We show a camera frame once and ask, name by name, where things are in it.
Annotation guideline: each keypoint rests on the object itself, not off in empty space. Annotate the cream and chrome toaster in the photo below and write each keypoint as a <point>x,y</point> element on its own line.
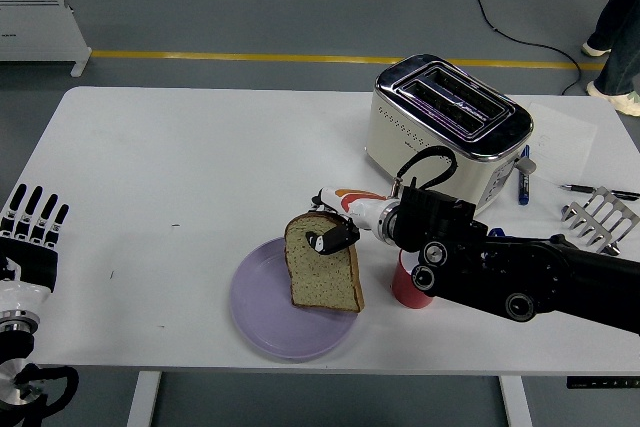
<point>400,132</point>

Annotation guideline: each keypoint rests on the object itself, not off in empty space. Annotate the purple round plate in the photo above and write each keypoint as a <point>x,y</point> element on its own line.
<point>270,317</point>

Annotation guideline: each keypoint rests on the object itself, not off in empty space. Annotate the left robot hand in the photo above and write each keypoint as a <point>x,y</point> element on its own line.
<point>27,262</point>

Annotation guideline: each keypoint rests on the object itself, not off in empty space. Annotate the white paper sheet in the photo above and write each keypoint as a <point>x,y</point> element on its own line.
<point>562,142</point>

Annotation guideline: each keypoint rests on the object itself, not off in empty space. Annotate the blue marker pen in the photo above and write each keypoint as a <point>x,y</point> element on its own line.
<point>523,192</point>

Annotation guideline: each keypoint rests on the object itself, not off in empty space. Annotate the black table control panel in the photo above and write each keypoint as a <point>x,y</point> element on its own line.
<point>600,382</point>

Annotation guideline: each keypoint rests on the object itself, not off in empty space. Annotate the red enamel mug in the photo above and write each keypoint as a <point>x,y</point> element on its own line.
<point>407,292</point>

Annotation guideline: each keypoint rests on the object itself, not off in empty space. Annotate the white electric heater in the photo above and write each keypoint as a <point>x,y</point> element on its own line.
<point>35,27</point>

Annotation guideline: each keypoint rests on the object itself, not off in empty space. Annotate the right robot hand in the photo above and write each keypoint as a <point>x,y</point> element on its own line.
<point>362,209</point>

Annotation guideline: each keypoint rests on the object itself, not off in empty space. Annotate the metal toast rack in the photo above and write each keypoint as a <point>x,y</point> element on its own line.
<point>600,219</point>

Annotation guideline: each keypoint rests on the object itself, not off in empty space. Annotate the white table leg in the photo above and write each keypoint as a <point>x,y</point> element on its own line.
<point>142,399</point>
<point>516,402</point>

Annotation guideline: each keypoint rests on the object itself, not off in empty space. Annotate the brown bread slice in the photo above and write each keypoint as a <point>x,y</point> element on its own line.
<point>320,277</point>

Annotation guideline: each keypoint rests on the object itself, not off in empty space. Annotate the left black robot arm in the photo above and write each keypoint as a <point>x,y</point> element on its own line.
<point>15,347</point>

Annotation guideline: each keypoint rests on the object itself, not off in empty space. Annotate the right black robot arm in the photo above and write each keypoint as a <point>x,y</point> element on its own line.
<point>500,267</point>

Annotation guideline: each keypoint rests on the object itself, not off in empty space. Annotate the black ballpoint pen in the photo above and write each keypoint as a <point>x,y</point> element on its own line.
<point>580,188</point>

